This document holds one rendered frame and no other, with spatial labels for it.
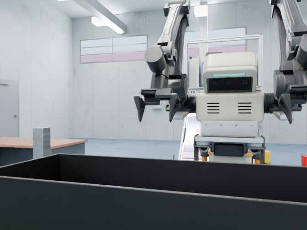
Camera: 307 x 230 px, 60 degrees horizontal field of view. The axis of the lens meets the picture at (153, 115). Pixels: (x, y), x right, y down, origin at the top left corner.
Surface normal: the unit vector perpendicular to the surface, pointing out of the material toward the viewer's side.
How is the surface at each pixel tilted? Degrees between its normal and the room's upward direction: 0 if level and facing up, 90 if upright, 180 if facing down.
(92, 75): 90
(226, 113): 98
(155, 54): 64
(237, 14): 90
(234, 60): 43
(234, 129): 90
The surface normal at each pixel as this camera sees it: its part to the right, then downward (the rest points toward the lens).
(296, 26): -0.21, -0.70
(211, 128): -0.29, 0.01
